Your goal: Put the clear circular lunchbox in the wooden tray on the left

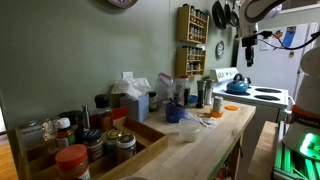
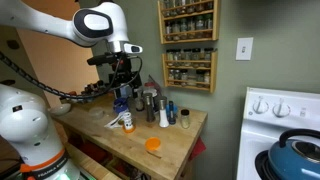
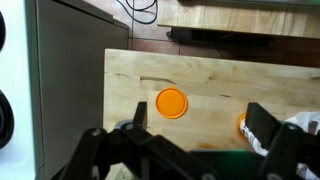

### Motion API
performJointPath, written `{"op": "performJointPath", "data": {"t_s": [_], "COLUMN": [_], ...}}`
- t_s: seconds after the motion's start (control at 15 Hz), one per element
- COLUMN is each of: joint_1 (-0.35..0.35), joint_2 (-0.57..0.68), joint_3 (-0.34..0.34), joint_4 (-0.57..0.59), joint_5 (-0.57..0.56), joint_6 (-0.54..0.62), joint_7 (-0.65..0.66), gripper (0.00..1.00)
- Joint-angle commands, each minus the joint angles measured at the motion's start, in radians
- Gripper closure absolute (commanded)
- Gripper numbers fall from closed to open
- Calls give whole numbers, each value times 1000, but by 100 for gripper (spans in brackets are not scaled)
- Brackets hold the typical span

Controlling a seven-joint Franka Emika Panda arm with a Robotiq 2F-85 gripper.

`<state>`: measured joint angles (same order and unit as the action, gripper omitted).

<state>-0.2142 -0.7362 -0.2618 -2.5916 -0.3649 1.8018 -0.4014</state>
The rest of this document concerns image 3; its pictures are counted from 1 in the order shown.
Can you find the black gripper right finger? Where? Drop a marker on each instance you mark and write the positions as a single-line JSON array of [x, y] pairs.
[[261, 123]]

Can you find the black stove burner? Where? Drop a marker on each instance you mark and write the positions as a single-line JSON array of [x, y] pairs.
[[5, 118], [1, 30]]

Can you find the orange round plastic lid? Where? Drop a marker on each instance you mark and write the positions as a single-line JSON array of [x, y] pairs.
[[171, 102]]

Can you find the white kitchen stove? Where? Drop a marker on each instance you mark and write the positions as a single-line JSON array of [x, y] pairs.
[[15, 73]]

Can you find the light wooden platform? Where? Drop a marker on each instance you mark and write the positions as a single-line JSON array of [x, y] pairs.
[[233, 18]]

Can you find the white bottle with orange cap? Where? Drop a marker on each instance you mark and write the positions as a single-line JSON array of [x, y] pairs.
[[248, 135]]

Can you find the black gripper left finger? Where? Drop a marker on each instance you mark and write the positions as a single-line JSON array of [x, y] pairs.
[[140, 115]]

